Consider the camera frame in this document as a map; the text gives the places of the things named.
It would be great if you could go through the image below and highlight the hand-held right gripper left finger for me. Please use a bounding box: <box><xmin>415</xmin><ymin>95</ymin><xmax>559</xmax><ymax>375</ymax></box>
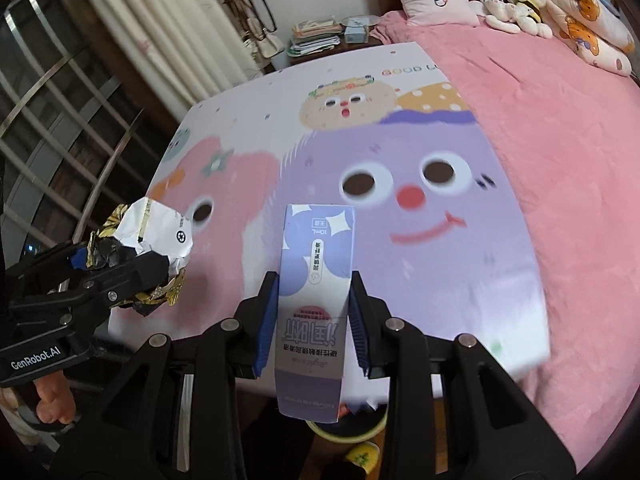
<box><xmin>50</xmin><ymin>271</ymin><xmax>280</xmax><ymax>480</ymax></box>

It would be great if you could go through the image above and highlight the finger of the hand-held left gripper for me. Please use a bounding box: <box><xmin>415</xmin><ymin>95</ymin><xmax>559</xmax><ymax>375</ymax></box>
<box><xmin>7</xmin><ymin>252</ymin><xmax>170</xmax><ymax>342</ymax></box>
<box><xmin>5</xmin><ymin>241</ymin><xmax>98</xmax><ymax>292</ymax></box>

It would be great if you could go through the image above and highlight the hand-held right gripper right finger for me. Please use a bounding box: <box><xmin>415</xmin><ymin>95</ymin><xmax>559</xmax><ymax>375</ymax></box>
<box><xmin>348</xmin><ymin>270</ymin><xmax>581</xmax><ymax>480</ymax></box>

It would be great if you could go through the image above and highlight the black gold foil wrapper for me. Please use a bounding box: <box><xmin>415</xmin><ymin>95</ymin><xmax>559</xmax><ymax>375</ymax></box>
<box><xmin>85</xmin><ymin>197</ymin><xmax>195</xmax><ymax>317</ymax></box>

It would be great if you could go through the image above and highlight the purple white carton box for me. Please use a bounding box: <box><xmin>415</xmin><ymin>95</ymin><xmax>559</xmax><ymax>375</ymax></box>
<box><xmin>274</xmin><ymin>203</ymin><xmax>357</xmax><ymax>423</ymax></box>

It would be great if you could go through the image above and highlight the blue trash bin cream rim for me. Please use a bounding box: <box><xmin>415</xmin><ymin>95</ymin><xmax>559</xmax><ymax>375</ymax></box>
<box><xmin>305</xmin><ymin>400</ymin><xmax>390</xmax><ymax>443</ymax></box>

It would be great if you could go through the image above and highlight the person's left hand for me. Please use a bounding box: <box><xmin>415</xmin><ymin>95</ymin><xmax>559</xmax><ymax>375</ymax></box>
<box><xmin>30</xmin><ymin>374</ymin><xmax>77</xmax><ymax>426</ymax></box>

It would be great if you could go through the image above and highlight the yellow slipper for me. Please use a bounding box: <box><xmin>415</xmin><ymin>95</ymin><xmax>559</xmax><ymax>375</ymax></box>
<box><xmin>345</xmin><ymin>442</ymin><xmax>381</xmax><ymax>476</ymax></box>

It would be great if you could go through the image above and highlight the metal window grille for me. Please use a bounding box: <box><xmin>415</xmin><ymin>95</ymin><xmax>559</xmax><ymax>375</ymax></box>
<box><xmin>0</xmin><ymin>0</ymin><xmax>156</xmax><ymax>261</ymax></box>

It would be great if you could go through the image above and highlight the cartoon monster tablecloth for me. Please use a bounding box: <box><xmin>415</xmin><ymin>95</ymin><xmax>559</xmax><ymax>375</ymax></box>
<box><xmin>107</xmin><ymin>42</ymin><xmax>548</xmax><ymax>401</ymax></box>

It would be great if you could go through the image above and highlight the cream curtain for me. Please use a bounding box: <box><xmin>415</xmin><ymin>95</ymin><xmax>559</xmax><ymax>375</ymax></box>
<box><xmin>70</xmin><ymin>0</ymin><xmax>261</xmax><ymax>106</ymax></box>

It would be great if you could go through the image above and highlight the white handbag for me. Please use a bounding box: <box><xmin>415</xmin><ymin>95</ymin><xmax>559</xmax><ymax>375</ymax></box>
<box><xmin>225</xmin><ymin>0</ymin><xmax>283</xmax><ymax>58</ymax></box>

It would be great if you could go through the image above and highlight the pink bed sheet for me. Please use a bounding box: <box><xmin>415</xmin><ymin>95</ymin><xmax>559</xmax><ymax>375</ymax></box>
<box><xmin>372</xmin><ymin>10</ymin><xmax>640</xmax><ymax>473</ymax></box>

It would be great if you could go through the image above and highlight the stack of books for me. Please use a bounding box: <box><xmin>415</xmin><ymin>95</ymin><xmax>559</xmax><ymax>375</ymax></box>
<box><xmin>287</xmin><ymin>19</ymin><xmax>340</xmax><ymax>56</ymax></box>

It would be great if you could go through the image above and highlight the white pink plush rabbit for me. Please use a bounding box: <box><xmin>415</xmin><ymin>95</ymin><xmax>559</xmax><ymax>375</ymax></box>
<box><xmin>480</xmin><ymin>0</ymin><xmax>553</xmax><ymax>38</ymax></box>

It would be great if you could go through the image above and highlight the plush toy with bolster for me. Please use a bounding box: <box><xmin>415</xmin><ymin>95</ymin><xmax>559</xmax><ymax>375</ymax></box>
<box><xmin>539</xmin><ymin>0</ymin><xmax>637</xmax><ymax>78</ymax></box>

